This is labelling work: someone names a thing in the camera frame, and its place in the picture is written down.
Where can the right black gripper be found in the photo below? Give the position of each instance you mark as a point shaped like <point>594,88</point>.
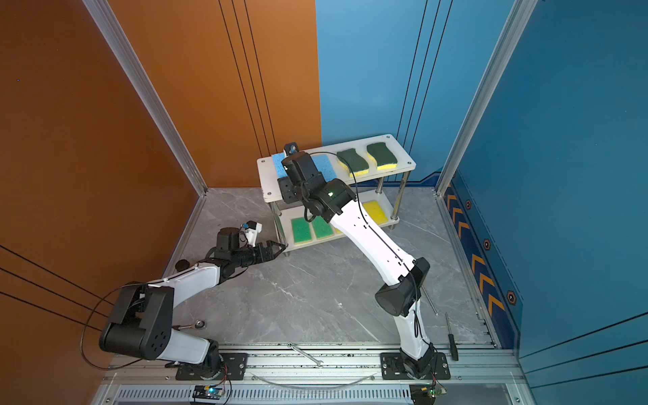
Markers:
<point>285,188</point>

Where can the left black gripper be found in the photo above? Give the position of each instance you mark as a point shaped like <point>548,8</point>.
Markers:
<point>262,258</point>

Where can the blue sponge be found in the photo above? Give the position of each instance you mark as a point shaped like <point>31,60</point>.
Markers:
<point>324,165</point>
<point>278,165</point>

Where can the green yellow wavy sponge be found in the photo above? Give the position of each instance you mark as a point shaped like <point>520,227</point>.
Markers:
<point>382,156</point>

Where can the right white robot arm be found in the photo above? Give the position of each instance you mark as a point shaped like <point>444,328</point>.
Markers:
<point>403,275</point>

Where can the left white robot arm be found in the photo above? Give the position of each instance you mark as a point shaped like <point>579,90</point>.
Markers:
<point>141,322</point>

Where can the white two-tier shelf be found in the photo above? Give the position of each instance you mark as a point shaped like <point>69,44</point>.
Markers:
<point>283,212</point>

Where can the brown jar black lid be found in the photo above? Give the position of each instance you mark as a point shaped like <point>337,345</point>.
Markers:
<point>182,265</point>

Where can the left circuit board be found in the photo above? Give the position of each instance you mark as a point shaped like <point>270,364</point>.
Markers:
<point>208,393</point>

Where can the circuit board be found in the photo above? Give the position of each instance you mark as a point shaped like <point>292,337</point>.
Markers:
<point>208,393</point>
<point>423,395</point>

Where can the right circuit board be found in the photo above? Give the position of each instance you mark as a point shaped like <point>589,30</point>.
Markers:
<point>423,395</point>

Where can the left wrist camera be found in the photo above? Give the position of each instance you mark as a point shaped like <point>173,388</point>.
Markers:
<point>251,230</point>

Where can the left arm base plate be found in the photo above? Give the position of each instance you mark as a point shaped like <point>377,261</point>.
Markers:
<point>231,366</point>

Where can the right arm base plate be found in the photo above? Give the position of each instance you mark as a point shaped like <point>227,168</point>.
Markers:
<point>392,368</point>

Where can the black handled screwdriver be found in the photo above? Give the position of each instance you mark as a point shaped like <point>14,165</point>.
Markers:
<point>452,340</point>

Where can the left aluminium corner post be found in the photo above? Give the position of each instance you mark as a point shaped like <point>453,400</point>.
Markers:
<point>116,38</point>

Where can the aluminium corner post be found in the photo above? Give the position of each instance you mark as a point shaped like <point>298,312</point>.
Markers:
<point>116,38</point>
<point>505,46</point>

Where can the aluminium front rail frame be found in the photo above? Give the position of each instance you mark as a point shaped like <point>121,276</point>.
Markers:
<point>322,374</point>

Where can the right aluminium corner post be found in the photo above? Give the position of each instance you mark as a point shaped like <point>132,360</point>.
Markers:
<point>505,46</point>

